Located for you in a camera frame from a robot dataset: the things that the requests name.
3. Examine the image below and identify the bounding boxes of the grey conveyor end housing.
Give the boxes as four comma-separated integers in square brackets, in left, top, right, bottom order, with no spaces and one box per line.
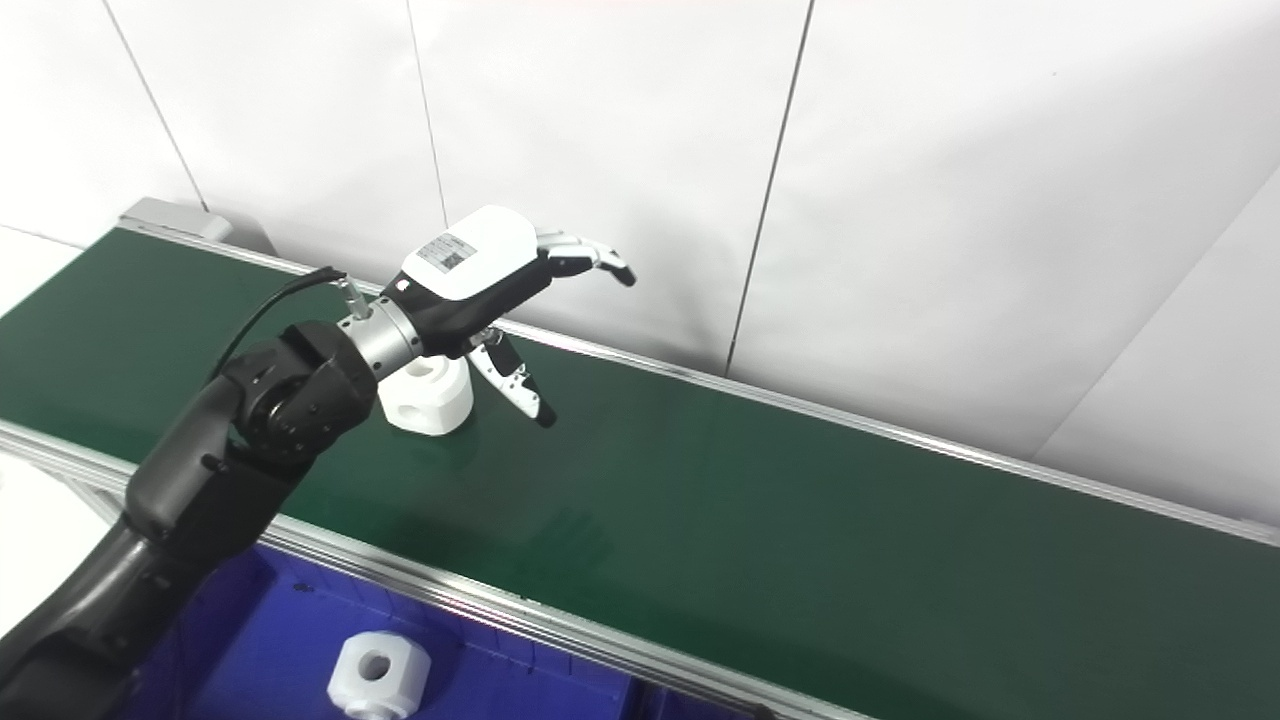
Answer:
[119,196,234,244]

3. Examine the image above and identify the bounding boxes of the blue plastic bin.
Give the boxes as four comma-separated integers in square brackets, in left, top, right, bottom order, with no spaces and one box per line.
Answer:
[108,544,777,720]

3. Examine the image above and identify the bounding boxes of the white plastic part with hole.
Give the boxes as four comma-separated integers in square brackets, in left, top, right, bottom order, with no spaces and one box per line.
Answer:
[327,630,434,720]
[377,354,474,437]

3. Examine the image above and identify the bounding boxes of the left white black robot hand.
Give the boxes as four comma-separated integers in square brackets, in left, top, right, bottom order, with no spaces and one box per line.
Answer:
[398,204,638,430]

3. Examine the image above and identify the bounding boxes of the green conveyor belt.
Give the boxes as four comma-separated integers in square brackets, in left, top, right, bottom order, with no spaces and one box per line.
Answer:
[0,228,1280,720]
[0,214,1280,720]

